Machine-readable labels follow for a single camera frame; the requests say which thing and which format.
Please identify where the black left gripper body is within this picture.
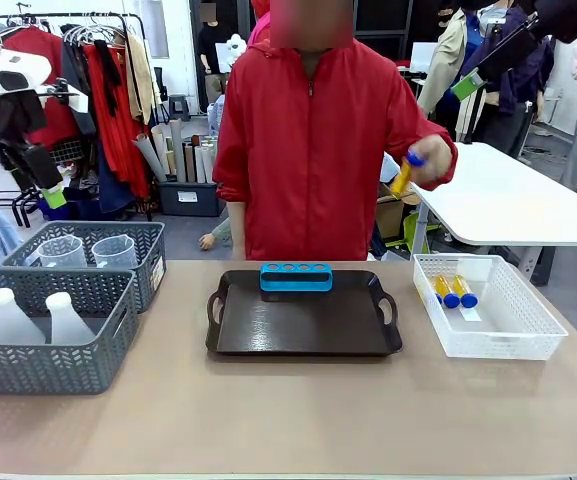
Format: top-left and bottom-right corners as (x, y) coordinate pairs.
(20, 143), (64, 192)

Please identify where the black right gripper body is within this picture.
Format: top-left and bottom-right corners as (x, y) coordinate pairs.
(476, 17), (544, 84)

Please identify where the clear plastic measuring beaker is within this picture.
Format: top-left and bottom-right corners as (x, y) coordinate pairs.
(91, 234), (138, 270)
(36, 235), (88, 269)

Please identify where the white plastic conical flask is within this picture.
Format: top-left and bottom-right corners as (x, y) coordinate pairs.
(0, 288), (47, 346)
(45, 292), (97, 346)

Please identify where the person's right forearm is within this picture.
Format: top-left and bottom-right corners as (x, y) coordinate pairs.
(227, 199), (247, 261)

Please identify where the person's left hand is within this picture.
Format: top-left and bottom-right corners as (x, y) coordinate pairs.
(407, 134), (453, 191)

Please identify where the white monitor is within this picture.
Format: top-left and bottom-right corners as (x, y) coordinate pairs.
(410, 42), (440, 72)

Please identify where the white tag on black clamp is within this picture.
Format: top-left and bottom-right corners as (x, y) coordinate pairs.
(37, 78), (92, 114)

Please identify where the long red dress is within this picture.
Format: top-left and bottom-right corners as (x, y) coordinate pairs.
(82, 42), (150, 201)

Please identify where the black hanging garment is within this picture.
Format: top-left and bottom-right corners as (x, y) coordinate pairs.
(60, 23), (100, 137)

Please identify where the gray plastic beaker basket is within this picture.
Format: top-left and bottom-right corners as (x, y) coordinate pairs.
(1, 220), (167, 315)

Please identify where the white desk top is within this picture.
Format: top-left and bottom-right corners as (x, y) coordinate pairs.
(410, 142), (577, 247)

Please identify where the red jacket garment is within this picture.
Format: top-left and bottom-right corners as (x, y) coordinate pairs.
(1, 27), (83, 150)

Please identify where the tall gray paper roll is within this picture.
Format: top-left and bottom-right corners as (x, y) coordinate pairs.
(168, 118), (188, 184)

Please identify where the beige hanging garment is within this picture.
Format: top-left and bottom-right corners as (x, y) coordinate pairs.
(125, 32), (158, 125)

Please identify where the dark storage box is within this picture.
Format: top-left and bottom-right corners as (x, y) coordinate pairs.
(157, 180), (227, 218)

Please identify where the white paper roll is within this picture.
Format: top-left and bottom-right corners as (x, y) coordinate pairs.
(193, 144), (207, 184)

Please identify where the dark step stool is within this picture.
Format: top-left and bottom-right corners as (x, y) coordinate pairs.
(167, 93), (191, 121)

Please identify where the cardboard box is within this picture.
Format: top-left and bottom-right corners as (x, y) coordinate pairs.
(375, 182), (419, 242)

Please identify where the green plastic bin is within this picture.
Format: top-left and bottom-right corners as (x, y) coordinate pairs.
(401, 212), (442, 256)

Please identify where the white desk leg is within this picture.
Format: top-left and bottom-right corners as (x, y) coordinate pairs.
(410, 209), (432, 259)

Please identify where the mannequin arm green sleeve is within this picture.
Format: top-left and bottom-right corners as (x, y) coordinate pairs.
(198, 219), (232, 251)

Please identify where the gray plastic flask basket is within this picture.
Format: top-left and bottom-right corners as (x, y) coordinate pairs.
(0, 267), (140, 396)

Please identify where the person in red jacket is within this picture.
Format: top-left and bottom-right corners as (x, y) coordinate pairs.
(212, 0), (459, 262)

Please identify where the black clothes rack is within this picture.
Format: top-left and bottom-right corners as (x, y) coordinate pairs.
(0, 12), (155, 229)

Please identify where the dark desk leg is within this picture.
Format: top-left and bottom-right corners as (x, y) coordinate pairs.
(517, 245), (557, 287)

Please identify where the background person black shirt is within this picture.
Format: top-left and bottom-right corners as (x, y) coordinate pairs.
(196, 4), (233, 114)

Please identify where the blue test tube rack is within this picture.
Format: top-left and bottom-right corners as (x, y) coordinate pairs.
(259, 262), (334, 304)

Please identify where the white plastic basket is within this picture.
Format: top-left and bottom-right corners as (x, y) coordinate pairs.
(412, 253), (569, 361)

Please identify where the dark brown serving tray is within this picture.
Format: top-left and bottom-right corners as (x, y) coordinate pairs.
(205, 269), (403, 357)

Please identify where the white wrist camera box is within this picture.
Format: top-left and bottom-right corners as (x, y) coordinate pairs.
(0, 49), (53, 94)

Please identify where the white label on basket wall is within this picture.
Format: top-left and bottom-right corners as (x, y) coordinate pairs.
(455, 258), (492, 284)

